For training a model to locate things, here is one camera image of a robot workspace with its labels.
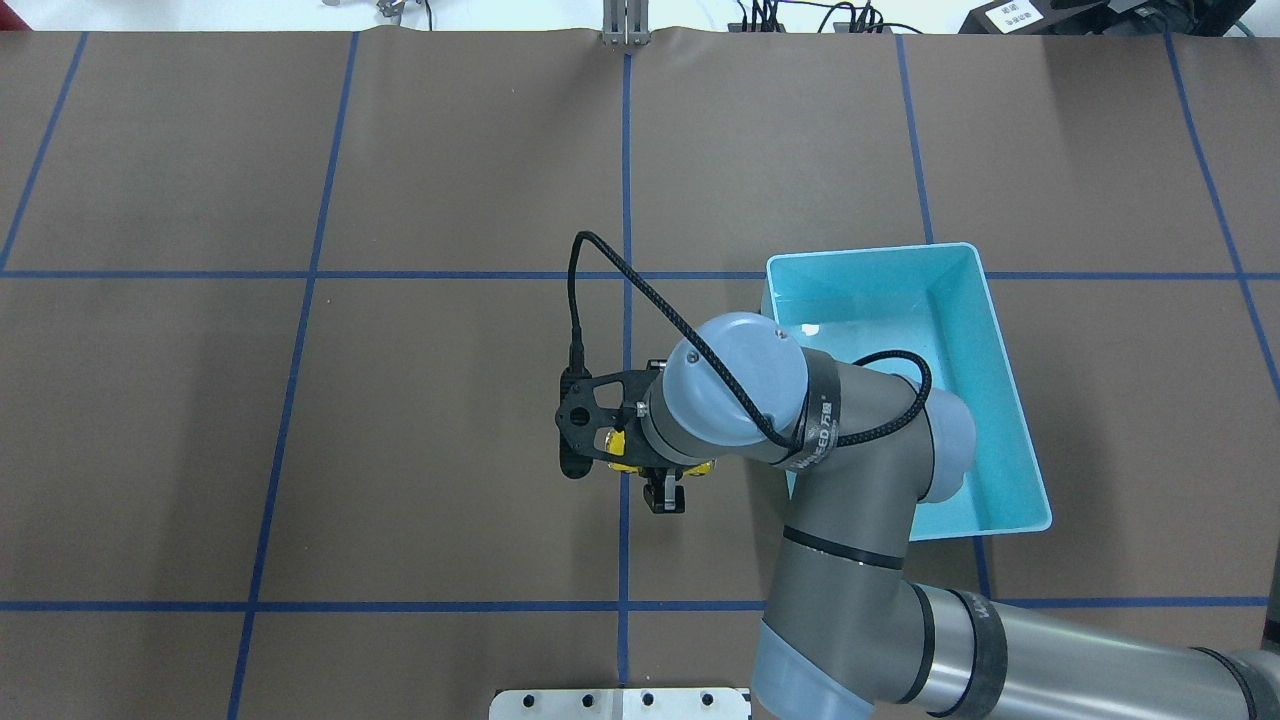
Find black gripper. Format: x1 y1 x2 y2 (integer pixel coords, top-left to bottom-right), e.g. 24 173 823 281
636 360 691 515

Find yellow beetle toy car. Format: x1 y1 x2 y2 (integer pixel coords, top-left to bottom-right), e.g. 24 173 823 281
603 429 717 477

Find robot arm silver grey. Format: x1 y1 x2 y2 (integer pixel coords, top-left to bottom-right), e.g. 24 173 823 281
643 313 1277 719

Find teal plastic bin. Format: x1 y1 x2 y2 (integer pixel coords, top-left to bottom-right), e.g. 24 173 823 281
762 243 1053 541

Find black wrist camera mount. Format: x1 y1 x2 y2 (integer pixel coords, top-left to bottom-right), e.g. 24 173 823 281
556 366 649 480

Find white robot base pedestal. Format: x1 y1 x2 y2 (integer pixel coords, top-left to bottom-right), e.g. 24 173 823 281
488 687 753 719

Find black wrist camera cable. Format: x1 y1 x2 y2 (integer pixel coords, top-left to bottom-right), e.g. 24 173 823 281
566 231 933 448

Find aluminium frame post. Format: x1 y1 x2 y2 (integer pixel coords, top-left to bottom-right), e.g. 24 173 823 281
600 0 652 47

